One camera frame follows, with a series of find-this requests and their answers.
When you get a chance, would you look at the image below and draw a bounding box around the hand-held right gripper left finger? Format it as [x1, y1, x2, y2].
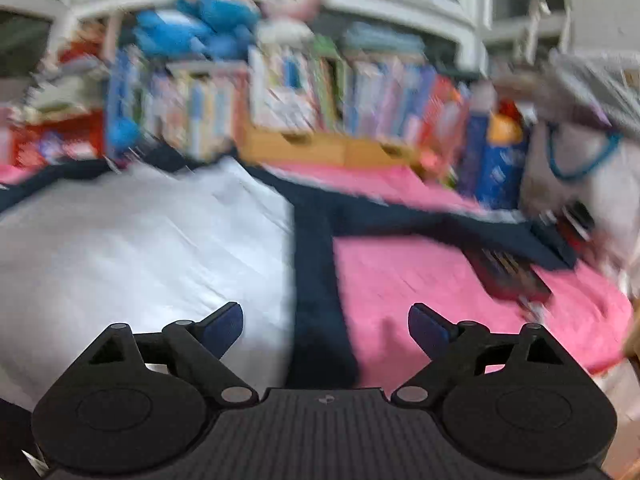
[82, 301, 260, 407]

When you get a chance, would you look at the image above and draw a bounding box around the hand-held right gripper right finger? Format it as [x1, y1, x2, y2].
[391, 302, 576, 406]

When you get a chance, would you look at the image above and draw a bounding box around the white and navy jacket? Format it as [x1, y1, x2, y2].
[0, 152, 583, 411]

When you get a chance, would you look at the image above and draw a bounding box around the pink rabbit print towel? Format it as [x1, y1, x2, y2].
[0, 159, 636, 377]

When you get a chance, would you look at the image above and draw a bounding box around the blue cardboard box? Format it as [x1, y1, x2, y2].
[457, 110, 493, 197]

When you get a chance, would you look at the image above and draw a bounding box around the blue and orange box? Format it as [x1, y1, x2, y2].
[475, 114, 532, 212]

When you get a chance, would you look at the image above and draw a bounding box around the wooden drawer box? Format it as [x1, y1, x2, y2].
[239, 125, 417, 169]

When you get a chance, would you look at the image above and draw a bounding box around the small blue plush toy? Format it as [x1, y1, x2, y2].
[107, 115, 144, 157]

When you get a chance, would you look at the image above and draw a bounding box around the row of shelf books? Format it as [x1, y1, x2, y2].
[150, 42, 472, 162]

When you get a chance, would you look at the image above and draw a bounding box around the red plastic crate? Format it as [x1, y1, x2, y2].
[10, 114, 109, 169]

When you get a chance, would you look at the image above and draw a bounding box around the stack of paper workbooks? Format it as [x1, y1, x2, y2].
[22, 54, 112, 122]

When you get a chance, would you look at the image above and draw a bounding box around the stack of clear folders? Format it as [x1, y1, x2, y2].
[344, 24, 427, 54]

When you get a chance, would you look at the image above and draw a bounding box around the white bag with blue cord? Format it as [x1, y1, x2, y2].
[519, 50, 640, 287]

